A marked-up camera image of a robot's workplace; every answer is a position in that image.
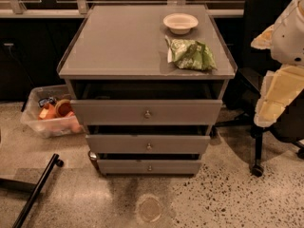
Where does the black office chair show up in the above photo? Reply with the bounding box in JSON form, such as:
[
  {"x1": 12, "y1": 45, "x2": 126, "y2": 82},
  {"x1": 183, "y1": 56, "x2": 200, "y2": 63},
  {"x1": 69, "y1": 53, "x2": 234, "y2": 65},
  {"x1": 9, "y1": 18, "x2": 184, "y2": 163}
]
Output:
[{"x1": 219, "y1": 0, "x2": 304, "y2": 177}]

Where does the metal railing frame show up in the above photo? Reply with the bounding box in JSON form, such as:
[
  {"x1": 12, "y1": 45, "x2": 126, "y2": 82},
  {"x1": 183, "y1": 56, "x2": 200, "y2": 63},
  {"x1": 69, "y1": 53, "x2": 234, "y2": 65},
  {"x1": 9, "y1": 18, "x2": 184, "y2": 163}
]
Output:
[{"x1": 0, "y1": 0, "x2": 245, "y2": 19}]

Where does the black chair base leg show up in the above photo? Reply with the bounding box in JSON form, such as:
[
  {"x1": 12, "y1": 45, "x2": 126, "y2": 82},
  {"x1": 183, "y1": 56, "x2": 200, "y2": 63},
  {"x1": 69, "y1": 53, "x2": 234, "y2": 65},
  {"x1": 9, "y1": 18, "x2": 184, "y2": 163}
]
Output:
[{"x1": 0, "y1": 154, "x2": 64, "y2": 228}]

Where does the grey middle drawer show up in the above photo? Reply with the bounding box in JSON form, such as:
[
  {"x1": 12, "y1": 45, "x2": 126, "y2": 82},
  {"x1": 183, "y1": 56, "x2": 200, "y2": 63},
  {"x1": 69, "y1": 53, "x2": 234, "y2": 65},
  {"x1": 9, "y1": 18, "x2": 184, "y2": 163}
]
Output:
[{"x1": 86, "y1": 125, "x2": 210, "y2": 154}]

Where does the orange terracotta pot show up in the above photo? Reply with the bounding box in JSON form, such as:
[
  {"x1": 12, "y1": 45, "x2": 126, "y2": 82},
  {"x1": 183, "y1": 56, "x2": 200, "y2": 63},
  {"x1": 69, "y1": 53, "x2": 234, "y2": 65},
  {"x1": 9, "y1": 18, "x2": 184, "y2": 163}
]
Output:
[{"x1": 55, "y1": 99, "x2": 73, "y2": 117}]

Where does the orange cup in bin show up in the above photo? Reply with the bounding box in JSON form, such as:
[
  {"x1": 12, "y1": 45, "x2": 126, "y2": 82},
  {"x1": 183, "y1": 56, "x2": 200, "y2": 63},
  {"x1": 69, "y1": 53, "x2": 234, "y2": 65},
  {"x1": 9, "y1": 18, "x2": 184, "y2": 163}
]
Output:
[{"x1": 38, "y1": 103, "x2": 56, "y2": 120}]

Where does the clear plastic storage bin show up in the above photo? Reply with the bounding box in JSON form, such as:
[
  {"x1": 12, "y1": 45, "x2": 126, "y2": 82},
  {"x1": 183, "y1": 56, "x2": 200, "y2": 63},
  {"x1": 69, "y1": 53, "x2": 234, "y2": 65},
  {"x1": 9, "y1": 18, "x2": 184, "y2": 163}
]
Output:
[{"x1": 21, "y1": 85, "x2": 83, "y2": 138}]

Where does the grey top drawer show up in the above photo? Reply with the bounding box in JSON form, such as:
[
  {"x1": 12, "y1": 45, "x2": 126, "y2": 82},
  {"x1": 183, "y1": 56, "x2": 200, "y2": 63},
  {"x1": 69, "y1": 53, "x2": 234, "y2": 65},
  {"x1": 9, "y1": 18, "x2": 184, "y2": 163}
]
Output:
[{"x1": 69, "y1": 81, "x2": 223, "y2": 126}]

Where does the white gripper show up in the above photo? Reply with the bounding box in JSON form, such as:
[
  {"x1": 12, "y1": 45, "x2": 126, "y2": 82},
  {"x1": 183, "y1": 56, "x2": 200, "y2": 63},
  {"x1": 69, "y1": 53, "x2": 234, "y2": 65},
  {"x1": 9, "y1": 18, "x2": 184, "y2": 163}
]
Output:
[{"x1": 251, "y1": 0, "x2": 304, "y2": 127}]

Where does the white paper bowl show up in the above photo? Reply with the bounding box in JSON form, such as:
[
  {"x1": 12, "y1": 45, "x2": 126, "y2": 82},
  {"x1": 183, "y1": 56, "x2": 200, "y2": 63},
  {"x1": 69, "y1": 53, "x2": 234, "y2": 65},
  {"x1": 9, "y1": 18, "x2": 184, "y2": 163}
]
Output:
[{"x1": 163, "y1": 13, "x2": 199, "y2": 35}]

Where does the green chip bag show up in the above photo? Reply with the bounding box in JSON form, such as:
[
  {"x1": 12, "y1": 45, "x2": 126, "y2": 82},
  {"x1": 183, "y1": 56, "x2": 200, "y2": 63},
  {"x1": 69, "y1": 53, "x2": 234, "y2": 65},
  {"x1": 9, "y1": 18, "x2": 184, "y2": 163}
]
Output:
[{"x1": 165, "y1": 36, "x2": 217, "y2": 71}]

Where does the round floor cover plate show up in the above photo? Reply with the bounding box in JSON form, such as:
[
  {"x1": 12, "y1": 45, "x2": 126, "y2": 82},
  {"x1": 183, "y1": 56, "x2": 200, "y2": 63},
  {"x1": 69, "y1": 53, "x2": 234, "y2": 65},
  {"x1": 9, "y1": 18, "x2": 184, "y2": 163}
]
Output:
[{"x1": 135, "y1": 194, "x2": 162, "y2": 223}]

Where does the grey drawer cabinet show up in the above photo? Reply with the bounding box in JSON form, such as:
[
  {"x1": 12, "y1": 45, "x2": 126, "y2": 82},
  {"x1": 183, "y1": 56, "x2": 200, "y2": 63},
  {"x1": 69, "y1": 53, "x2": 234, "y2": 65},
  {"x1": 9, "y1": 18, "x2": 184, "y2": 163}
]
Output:
[{"x1": 59, "y1": 5, "x2": 237, "y2": 169}]

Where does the grey drawer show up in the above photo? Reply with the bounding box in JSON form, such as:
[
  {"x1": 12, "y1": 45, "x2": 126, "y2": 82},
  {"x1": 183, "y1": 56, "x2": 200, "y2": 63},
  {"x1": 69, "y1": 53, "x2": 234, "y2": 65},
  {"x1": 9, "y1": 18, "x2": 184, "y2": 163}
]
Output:
[
  {"x1": 86, "y1": 125, "x2": 210, "y2": 154},
  {"x1": 97, "y1": 160, "x2": 201, "y2": 175},
  {"x1": 69, "y1": 81, "x2": 223, "y2": 126}
]

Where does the grey bottom drawer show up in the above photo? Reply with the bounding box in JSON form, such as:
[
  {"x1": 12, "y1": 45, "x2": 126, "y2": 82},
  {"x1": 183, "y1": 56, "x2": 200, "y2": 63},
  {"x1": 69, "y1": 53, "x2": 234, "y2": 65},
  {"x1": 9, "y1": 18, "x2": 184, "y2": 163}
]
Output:
[{"x1": 97, "y1": 160, "x2": 201, "y2": 175}]

